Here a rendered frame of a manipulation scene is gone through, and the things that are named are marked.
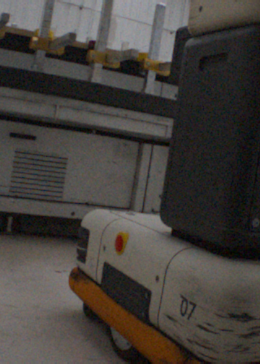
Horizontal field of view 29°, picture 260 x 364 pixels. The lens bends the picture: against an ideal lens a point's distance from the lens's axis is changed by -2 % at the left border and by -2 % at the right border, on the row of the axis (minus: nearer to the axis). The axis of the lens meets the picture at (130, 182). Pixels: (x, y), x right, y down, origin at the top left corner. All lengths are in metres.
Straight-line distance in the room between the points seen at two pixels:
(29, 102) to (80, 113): 0.22
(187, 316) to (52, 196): 1.57
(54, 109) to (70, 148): 0.32
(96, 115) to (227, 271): 1.44
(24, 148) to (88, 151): 0.31
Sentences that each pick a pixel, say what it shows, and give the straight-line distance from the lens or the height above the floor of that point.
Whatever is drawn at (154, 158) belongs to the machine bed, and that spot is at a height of 0.43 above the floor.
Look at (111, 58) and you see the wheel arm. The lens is 2.09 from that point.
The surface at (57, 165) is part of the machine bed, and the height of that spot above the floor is 0.33.
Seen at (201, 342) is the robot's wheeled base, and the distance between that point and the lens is 0.83.
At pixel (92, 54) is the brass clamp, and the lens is 2.12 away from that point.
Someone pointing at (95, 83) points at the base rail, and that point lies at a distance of 2.10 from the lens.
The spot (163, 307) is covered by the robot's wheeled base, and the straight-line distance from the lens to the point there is 0.93.
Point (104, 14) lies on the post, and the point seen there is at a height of 1.00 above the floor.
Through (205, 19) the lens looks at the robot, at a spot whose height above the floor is 0.71.
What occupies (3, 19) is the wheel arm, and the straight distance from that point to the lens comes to 1.79.
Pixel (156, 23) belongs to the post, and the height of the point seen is 1.01.
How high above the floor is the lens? 0.43
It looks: 3 degrees down
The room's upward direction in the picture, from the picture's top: 9 degrees clockwise
